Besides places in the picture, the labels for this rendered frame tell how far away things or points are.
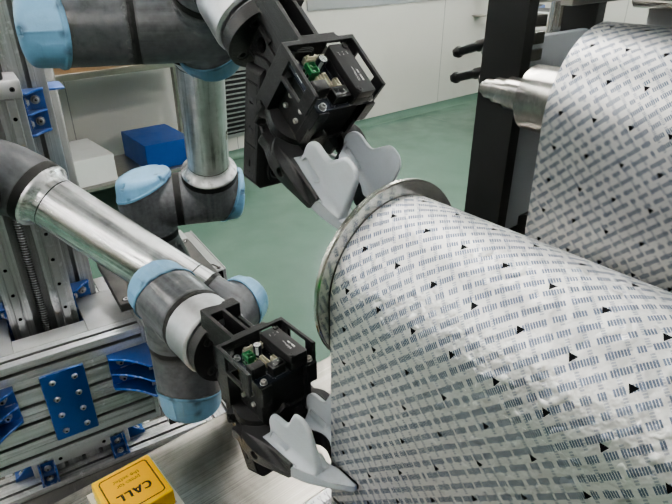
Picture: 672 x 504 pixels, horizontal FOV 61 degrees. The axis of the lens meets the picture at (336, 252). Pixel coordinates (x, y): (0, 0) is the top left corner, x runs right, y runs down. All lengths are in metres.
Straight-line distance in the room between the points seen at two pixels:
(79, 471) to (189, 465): 1.02
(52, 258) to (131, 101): 2.90
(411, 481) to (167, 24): 0.47
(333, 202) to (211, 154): 0.74
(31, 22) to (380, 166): 0.36
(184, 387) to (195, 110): 0.57
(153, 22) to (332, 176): 0.27
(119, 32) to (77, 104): 3.44
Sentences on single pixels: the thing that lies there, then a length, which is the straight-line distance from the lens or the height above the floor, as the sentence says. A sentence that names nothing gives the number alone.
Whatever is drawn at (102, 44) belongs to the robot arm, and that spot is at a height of 1.38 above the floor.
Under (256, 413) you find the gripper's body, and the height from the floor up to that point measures 1.11.
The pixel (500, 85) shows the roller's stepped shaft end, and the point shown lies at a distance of 0.63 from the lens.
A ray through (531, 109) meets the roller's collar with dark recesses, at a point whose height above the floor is 1.33.
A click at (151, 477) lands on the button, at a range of 0.75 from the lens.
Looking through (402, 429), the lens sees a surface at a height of 1.19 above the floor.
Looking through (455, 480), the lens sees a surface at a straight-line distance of 0.38.
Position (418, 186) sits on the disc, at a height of 1.32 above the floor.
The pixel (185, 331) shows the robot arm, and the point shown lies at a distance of 0.59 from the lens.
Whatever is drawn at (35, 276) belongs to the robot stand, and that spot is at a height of 0.84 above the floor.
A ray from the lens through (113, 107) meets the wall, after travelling 4.14.
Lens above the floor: 1.47
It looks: 28 degrees down
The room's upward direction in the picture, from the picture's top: straight up
